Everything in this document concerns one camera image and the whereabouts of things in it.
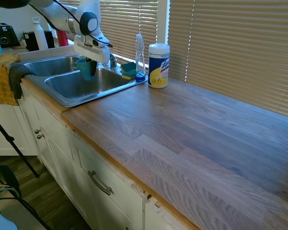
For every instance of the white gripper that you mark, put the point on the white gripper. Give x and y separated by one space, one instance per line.
93 50

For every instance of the teal ceramic mug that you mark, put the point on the teal ceramic mug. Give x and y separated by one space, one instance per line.
84 69

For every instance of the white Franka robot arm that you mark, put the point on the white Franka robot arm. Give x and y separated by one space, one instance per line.
60 16

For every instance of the stainless steel double sink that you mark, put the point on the stainless steel double sink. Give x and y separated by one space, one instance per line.
69 88

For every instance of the chrome faucet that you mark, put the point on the chrome faucet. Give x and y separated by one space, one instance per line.
113 61

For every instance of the red bottle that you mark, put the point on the red bottle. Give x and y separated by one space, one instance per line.
62 39

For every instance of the green yellow sponge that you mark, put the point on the green yellow sponge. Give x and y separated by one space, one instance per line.
128 66
129 74

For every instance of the plain black canister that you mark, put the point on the plain black canister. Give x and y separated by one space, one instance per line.
49 39

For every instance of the clear dish soap bottle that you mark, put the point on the clear dish soap bottle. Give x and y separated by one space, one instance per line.
140 60

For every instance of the white water bottle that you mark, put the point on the white water bottle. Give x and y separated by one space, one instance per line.
40 36

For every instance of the narrow beige window blind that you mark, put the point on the narrow beige window blind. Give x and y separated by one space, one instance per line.
129 21

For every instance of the black canister with label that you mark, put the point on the black canister with label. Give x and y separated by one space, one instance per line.
31 41

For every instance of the Lysol wipes canister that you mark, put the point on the Lysol wipes canister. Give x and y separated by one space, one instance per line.
159 67

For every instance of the grey dish cloth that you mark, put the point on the grey dish cloth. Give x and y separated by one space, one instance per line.
15 76

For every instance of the round metal cabinet knob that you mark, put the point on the round metal cabinet knob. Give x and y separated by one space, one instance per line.
40 136
37 131

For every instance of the black toaster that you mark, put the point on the black toaster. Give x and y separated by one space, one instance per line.
4 34

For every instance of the yellow patterned towel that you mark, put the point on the yellow patterned towel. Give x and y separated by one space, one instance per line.
0 79

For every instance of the white kitchen cabinet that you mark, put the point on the white kitchen cabinet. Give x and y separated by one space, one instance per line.
69 167

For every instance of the wide beige window blind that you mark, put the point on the wide beige window blind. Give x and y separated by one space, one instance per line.
235 48

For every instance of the white window frame post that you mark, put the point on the white window frame post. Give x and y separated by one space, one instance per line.
163 21

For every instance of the black camera tripod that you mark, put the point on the black camera tripod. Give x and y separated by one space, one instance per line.
12 143

